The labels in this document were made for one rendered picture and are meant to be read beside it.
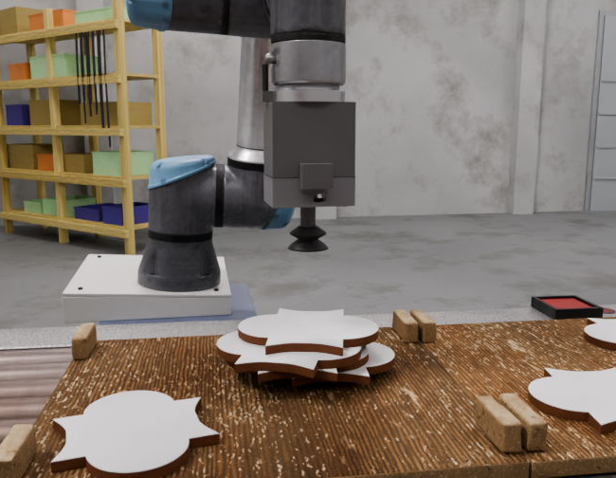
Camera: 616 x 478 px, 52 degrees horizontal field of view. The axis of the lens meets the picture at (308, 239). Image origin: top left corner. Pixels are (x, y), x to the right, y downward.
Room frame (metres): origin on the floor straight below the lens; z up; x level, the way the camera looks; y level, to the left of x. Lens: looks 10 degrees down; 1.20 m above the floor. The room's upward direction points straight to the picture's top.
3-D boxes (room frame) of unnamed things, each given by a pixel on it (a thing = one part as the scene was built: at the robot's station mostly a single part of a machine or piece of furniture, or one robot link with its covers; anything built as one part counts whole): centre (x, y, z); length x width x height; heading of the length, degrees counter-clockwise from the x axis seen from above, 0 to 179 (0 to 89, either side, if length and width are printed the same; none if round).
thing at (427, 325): (0.77, -0.15, 0.95); 0.06 x 0.02 x 0.03; 8
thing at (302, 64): (0.66, 0.00, 1.26); 0.08 x 0.08 x 0.05
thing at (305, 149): (0.64, 0.00, 1.18); 0.10 x 0.09 x 0.16; 12
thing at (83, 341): (0.71, 0.26, 0.95); 0.06 x 0.02 x 0.03; 8
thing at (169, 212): (1.14, 0.22, 1.08); 0.13 x 0.12 x 0.14; 99
